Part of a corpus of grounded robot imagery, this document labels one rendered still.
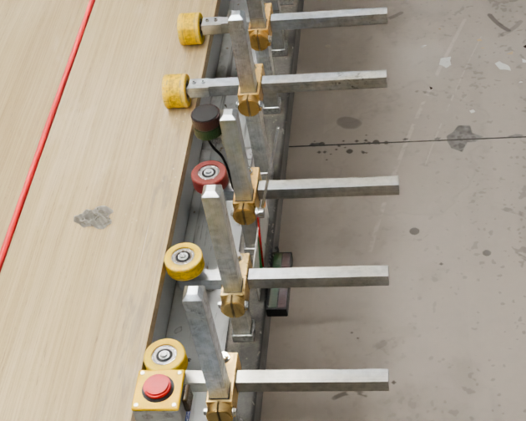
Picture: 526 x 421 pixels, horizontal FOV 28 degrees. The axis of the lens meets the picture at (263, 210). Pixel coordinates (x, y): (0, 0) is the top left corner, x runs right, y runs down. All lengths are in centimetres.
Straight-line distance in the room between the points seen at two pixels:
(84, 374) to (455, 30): 257
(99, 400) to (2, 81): 107
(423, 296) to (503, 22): 142
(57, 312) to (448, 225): 162
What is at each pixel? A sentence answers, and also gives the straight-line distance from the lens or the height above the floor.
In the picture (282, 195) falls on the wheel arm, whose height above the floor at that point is 84.
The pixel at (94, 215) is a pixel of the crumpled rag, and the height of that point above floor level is 92.
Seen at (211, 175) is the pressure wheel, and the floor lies 90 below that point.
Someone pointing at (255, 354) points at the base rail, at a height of 70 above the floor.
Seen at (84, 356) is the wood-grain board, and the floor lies 90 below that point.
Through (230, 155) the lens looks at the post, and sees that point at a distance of 220.
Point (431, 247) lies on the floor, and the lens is 333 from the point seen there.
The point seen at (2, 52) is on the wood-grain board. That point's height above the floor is 90.
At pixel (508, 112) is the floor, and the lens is 380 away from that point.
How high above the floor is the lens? 244
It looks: 44 degrees down
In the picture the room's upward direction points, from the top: 11 degrees counter-clockwise
